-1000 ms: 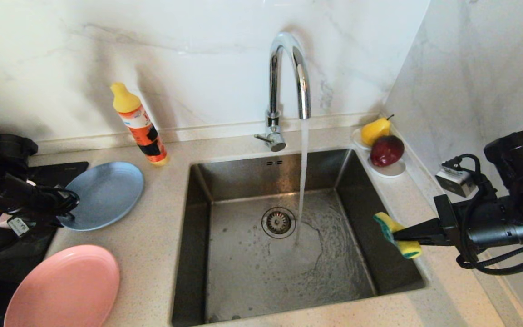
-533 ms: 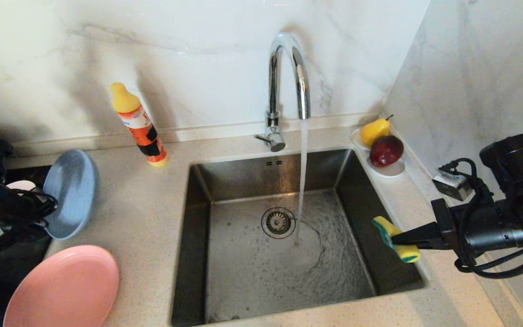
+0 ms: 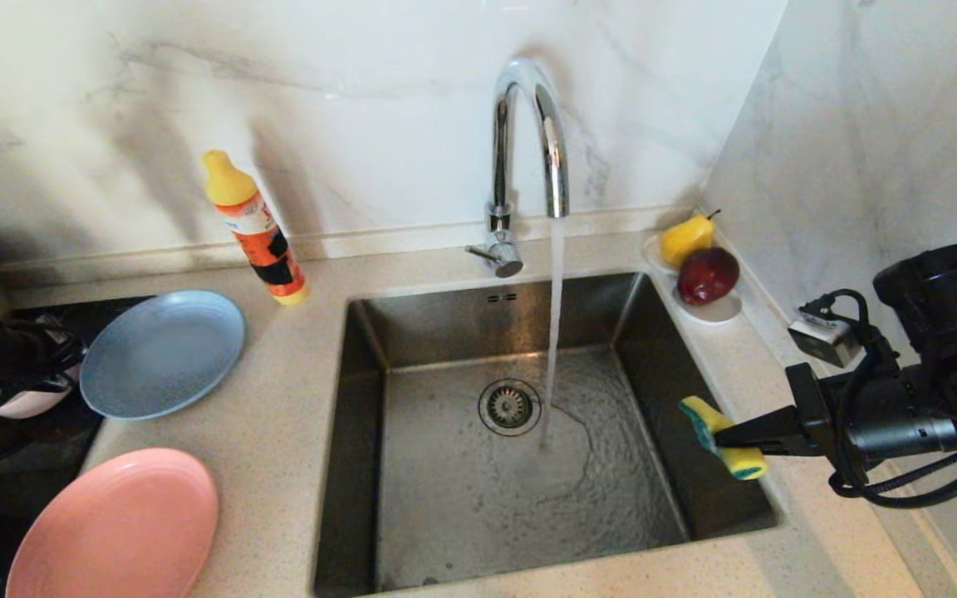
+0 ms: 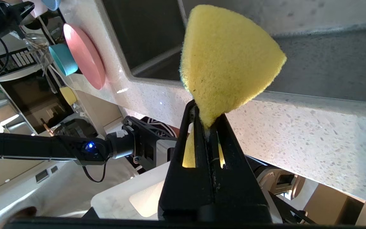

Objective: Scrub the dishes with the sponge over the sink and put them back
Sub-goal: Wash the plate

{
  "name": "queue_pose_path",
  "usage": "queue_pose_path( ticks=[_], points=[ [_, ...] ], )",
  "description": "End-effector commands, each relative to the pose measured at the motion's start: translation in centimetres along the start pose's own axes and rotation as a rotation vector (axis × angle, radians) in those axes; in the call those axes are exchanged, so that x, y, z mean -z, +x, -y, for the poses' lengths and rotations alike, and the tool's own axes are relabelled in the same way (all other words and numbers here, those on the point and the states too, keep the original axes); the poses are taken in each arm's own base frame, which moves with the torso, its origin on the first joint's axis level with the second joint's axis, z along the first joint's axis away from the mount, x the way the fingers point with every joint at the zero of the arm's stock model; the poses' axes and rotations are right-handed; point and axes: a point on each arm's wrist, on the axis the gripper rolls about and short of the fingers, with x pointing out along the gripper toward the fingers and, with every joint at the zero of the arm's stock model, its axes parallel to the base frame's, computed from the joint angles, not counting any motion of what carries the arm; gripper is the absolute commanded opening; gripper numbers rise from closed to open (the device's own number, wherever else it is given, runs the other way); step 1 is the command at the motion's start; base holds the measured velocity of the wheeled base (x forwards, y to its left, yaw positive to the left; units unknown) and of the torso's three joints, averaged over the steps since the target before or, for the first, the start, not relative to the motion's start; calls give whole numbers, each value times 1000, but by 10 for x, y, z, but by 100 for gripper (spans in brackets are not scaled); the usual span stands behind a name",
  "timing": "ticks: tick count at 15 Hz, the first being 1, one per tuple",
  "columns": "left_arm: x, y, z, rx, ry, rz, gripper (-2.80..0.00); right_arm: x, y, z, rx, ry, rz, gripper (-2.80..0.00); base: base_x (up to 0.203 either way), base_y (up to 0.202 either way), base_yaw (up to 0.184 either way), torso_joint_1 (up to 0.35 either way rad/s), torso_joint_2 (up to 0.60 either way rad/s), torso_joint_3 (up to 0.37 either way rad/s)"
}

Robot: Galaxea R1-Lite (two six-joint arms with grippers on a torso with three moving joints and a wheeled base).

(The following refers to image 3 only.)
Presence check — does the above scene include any yellow green sponge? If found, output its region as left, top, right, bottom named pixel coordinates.
left=679, top=395, right=768, bottom=481

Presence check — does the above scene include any pink bowl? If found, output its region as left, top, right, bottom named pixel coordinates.
left=0, top=384, right=74, bottom=419

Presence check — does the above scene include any blue grey plate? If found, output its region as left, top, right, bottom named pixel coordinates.
left=80, top=290, right=246, bottom=421

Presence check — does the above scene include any orange dish soap bottle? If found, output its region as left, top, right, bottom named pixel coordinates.
left=202, top=149, right=311, bottom=306

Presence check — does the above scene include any chrome gooseneck faucet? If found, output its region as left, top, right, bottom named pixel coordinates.
left=467, top=56, right=571, bottom=278

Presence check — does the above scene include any metal sink drain strainer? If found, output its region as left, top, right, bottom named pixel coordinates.
left=478, top=380, right=542, bottom=438

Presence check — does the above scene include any stainless steel sink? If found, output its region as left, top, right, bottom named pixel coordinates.
left=313, top=271, right=782, bottom=597

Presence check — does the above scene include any black induction cooktop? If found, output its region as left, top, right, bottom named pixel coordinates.
left=0, top=295, right=151, bottom=598

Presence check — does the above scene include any white fruit dish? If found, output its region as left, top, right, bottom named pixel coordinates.
left=643, top=233, right=744, bottom=326

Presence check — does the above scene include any red apple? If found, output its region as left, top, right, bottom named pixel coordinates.
left=677, top=247, right=741, bottom=306

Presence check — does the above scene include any pink plate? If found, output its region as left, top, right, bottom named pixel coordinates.
left=5, top=448, right=219, bottom=598

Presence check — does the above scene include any yellow pear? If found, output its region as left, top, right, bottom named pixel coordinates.
left=660, top=209, right=722, bottom=267

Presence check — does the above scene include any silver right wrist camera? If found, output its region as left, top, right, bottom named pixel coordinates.
left=788, top=310, right=861, bottom=368

